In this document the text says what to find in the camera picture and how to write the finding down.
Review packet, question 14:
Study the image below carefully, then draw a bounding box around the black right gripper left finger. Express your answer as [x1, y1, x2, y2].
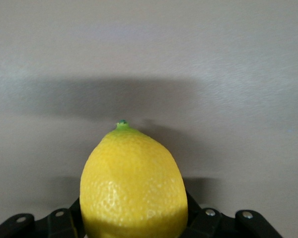
[0, 197, 86, 238]

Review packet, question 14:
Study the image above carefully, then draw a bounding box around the yellow lemon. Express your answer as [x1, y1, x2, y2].
[79, 119, 189, 238]

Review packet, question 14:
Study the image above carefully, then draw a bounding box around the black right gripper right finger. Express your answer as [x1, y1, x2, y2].
[182, 190, 282, 238]

